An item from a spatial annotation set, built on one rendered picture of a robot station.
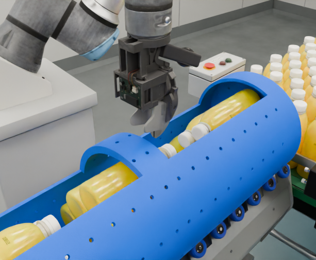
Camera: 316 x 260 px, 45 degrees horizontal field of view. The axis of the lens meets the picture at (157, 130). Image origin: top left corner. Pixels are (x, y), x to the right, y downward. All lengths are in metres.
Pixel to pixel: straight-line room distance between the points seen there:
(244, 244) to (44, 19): 0.77
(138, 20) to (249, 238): 0.67
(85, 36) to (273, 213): 0.70
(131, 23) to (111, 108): 2.69
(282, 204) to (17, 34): 0.85
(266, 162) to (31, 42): 0.65
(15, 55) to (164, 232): 0.60
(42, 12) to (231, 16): 4.48
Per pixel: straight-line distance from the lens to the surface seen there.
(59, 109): 1.04
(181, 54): 0.68
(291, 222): 2.38
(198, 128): 0.86
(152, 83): 0.63
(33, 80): 1.06
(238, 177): 0.80
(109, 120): 3.13
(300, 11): 5.86
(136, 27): 0.61
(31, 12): 1.05
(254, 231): 1.08
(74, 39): 1.06
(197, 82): 1.34
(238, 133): 0.82
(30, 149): 1.07
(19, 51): 1.04
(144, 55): 0.62
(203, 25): 5.02
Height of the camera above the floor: 1.65
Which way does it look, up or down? 34 degrees down
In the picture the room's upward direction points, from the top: straight up
